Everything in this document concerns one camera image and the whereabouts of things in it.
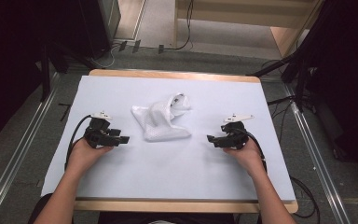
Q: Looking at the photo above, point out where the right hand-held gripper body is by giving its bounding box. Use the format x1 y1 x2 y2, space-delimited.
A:
221 114 255 149

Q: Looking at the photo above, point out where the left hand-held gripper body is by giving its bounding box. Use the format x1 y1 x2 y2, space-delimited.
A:
83 110 121 149

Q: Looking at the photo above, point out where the white mesh laundry bag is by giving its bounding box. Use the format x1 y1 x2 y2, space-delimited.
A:
130 92 193 143

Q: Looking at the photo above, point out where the person's left hand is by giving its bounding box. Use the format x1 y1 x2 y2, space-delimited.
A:
68 137 115 175

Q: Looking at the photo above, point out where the person's right hand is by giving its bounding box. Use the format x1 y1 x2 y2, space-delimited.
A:
223 139 267 179

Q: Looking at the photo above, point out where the light blue table mat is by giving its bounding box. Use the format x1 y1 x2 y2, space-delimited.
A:
40 75 296 202

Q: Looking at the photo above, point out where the wooden table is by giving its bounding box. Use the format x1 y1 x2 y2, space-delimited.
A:
74 68 299 215

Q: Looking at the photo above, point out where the black stand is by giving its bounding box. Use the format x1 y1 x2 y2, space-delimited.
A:
245 50 316 114
38 43 99 103

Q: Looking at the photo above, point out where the person's dark clothing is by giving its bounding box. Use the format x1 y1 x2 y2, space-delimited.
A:
27 192 262 224

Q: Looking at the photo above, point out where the black curtain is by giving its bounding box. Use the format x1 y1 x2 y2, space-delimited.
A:
292 0 358 186
0 0 115 149

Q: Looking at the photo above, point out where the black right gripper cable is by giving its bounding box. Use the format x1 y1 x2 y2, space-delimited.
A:
241 129 269 174

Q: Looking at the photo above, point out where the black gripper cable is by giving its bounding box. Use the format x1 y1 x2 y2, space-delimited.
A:
64 114 93 172
241 129 269 174

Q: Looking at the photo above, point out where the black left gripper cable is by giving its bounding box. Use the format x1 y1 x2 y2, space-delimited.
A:
64 114 93 172

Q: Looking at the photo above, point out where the white floor cable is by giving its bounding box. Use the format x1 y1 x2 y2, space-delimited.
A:
91 43 120 69

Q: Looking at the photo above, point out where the metal floor rail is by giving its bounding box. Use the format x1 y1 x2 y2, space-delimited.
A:
0 72 61 224
282 83 352 224

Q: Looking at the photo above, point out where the black floor cable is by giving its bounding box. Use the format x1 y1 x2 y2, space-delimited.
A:
289 175 321 219

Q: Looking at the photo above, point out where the black hanging cable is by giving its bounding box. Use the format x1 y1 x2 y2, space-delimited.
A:
162 0 195 51

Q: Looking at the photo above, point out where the light wooden furniture frame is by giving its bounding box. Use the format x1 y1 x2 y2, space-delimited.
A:
173 0 324 59

